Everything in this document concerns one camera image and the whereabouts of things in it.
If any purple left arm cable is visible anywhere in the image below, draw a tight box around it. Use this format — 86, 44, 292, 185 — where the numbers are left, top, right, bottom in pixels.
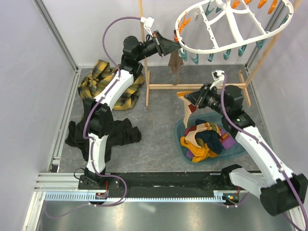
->
83, 16, 145, 180

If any maroon purple striped sock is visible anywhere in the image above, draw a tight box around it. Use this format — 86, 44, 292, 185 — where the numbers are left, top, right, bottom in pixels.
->
186, 150, 195, 158
219, 129, 236, 150

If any white oval clip hanger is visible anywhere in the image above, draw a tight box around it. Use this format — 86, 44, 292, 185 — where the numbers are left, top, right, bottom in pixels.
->
174, 0, 295, 64

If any mustard yellow sock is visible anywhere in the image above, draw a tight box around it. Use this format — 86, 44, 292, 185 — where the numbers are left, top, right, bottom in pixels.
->
180, 136, 200, 156
190, 143, 218, 163

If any teal plastic tub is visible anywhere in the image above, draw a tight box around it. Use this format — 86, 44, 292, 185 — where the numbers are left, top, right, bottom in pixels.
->
174, 112, 247, 166

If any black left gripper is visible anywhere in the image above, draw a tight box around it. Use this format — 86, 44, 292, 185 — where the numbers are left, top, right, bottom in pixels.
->
136, 30, 182, 62

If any wooden clothes rack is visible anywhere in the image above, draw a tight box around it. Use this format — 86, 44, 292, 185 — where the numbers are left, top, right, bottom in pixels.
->
137, 0, 304, 108

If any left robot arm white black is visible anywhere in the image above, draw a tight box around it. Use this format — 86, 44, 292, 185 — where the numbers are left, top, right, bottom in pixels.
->
83, 31, 181, 189

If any maroon beige striped sock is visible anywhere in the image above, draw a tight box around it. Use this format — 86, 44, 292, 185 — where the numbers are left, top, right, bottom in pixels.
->
177, 91, 197, 128
196, 123, 221, 137
185, 124, 205, 148

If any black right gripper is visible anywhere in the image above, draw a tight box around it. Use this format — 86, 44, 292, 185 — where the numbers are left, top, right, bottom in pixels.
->
184, 83, 229, 116

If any navy blue sock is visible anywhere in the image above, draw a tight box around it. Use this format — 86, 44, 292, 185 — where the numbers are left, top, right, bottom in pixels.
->
207, 131, 224, 154
195, 119, 207, 126

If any white slotted cable duct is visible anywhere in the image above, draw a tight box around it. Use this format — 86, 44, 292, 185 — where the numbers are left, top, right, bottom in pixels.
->
45, 192, 226, 203

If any beige maroon white-striped sock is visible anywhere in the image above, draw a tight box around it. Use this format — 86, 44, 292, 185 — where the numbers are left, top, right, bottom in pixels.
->
168, 50, 183, 86

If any black garment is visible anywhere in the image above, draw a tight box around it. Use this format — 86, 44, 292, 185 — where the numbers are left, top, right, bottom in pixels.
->
65, 118, 141, 162

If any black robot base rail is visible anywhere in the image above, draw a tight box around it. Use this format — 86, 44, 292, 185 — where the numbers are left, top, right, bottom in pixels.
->
78, 171, 251, 199

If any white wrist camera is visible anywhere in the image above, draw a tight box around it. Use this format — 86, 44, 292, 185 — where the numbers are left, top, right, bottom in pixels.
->
140, 16, 154, 36
209, 70, 225, 90

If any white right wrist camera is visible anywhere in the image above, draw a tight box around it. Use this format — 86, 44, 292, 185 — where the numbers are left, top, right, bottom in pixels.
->
209, 70, 225, 90

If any aluminium corner post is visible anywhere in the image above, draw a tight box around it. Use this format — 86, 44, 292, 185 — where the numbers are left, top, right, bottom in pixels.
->
32, 0, 80, 73

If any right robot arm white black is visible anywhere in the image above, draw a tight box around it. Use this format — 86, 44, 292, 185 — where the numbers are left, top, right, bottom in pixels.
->
177, 85, 308, 216

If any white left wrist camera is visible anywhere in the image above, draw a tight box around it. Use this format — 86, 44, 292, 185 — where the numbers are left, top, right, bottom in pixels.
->
140, 16, 154, 36

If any yellow plaid shirt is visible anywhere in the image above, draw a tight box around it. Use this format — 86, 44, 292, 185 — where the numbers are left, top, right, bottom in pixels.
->
77, 60, 145, 110

